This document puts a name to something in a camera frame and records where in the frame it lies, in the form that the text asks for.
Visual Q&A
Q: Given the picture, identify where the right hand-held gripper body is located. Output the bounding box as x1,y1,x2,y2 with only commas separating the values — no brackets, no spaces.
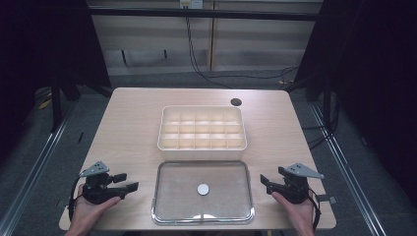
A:
277,162,326,205

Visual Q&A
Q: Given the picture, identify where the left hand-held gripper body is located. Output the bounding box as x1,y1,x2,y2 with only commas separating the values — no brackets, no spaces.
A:
79,160,128,206

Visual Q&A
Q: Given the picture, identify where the person's left hand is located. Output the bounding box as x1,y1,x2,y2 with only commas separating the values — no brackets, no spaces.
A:
69,183,122,231

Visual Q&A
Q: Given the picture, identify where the person's right hand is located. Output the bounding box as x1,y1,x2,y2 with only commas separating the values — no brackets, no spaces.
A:
270,191,317,228

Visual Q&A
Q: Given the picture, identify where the clear plastic box lid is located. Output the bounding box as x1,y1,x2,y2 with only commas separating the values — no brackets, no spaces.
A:
150,159,256,226

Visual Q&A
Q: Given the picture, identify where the white compartment storage box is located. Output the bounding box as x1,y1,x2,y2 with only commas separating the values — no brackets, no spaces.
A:
156,104,248,161

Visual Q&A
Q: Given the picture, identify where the black metal stand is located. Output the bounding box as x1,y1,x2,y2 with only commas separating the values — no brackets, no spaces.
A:
49,77,82,134

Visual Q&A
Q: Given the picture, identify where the black curtain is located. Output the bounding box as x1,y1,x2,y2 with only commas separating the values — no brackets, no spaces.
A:
294,0,417,205
0,0,112,161

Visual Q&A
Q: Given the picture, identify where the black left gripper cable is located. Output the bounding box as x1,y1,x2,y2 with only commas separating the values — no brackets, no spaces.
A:
67,176,84,221

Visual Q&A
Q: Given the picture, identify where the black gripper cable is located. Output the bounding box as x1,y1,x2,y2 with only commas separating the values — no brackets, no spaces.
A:
67,176,84,221
308,188,323,232

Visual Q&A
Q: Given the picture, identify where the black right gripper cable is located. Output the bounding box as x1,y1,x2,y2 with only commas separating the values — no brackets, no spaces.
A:
308,188,323,232

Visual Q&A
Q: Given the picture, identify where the grey strap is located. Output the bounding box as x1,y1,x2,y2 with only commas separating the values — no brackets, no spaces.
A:
317,194,337,205

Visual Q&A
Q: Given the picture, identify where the metal floor rail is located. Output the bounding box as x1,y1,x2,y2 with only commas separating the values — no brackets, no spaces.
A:
309,102,388,236
0,103,77,236

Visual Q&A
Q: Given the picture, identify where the bundle of black floor cables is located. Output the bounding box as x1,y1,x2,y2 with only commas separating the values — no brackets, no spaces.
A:
301,91,341,151

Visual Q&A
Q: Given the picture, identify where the black hanging wall cable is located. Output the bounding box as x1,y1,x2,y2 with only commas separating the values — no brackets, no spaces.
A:
184,6,232,89

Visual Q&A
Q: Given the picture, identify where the black horizontal frame bar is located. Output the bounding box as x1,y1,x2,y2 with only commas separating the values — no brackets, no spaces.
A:
88,7,320,23

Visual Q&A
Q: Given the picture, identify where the white wall socket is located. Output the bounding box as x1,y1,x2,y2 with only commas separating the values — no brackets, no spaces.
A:
179,0,205,10

